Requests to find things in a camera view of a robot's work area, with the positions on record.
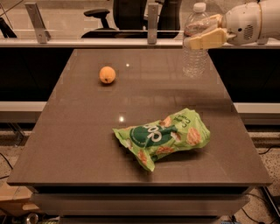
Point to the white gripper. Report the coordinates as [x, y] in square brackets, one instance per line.
[242, 25]

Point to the clear plastic water bottle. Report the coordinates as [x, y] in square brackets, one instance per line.
[198, 22]

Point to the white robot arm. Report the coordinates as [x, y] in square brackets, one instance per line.
[270, 20]

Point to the black office chair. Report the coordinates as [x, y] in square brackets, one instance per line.
[130, 22]

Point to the green snack chip bag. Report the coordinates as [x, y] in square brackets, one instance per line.
[181, 131]

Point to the orange fruit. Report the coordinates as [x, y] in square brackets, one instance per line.
[107, 75]

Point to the right metal bracket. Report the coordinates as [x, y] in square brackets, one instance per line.
[262, 41]

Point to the metal bracket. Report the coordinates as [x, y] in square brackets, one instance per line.
[42, 34]
[152, 23]
[262, 41]

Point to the middle metal bracket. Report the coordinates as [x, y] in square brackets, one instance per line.
[152, 23]

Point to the left metal bracket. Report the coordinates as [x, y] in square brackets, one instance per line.
[42, 34]

